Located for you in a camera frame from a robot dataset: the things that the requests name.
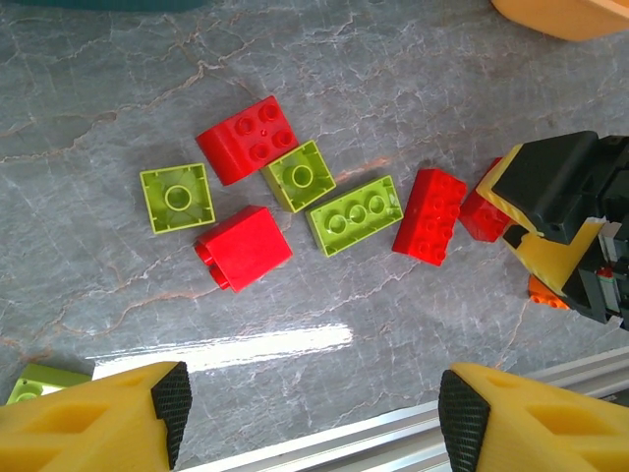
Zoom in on orange plastic container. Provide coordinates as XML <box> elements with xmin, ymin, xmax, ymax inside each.
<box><xmin>489</xmin><ymin>0</ymin><xmax>629</xmax><ymax>43</ymax></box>

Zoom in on green small lego brick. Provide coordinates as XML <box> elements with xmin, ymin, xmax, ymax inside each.
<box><xmin>5</xmin><ymin>363</ymin><xmax>93</xmax><ymax>405</ymax></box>
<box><xmin>139</xmin><ymin>162</ymin><xmax>217</xmax><ymax>235</ymax></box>
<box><xmin>259</xmin><ymin>140</ymin><xmax>338</xmax><ymax>214</ymax></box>

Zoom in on green long lego brick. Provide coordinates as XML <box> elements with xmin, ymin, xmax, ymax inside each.
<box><xmin>304</xmin><ymin>175</ymin><xmax>405</xmax><ymax>259</ymax></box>

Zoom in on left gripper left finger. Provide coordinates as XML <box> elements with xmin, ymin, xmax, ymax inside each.
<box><xmin>0</xmin><ymin>361</ymin><xmax>193</xmax><ymax>472</ymax></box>

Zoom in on aluminium base beam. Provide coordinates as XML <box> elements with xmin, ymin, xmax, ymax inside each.
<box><xmin>181</xmin><ymin>346</ymin><xmax>629</xmax><ymax>472</ymax></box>

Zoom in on red long lego brick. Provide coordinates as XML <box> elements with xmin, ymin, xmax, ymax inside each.
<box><xmin>459</xmin><ymin>156</ymin><xmax>515</xmax><ymax>243</ymax></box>
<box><xmin>391</xmin><ymin>168</ymin><xmax>468</xmax><ymax>267</ymax></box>

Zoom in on red small lego brick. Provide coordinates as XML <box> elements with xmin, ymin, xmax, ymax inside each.
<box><xmin>195</xmin><ymin>94</ymin><xmax>300</xmax><ymax>187</ymax></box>
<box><xmin>194</xmin><ymin>205</ymin><xmax>295</xmax><ymax>295</ymax></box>

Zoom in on orange long lego brick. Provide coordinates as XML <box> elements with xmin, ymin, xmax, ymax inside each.
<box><xmin>528</xmin><ymin>273</ymin><xmax>571</xmax><ymax>311</ymax></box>

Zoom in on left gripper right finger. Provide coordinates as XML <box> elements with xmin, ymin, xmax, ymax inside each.
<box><xmin>438</xmin><ymin>362</ymin><xmax>629</xmax><ymax>472</ymax></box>

